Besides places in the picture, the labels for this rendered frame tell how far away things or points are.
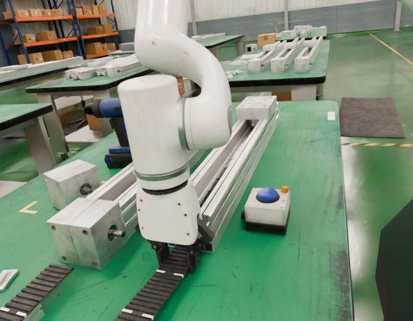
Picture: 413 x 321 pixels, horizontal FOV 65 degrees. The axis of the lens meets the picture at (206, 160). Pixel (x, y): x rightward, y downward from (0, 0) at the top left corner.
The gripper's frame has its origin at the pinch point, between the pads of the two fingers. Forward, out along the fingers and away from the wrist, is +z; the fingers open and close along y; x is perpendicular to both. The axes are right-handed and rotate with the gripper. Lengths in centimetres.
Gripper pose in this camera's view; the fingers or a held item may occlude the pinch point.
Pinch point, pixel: (178, 257)
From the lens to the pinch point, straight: 61.0
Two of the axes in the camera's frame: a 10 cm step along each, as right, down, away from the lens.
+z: 1.1, 9.1, 3.9
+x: 3.4, -4.0, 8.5
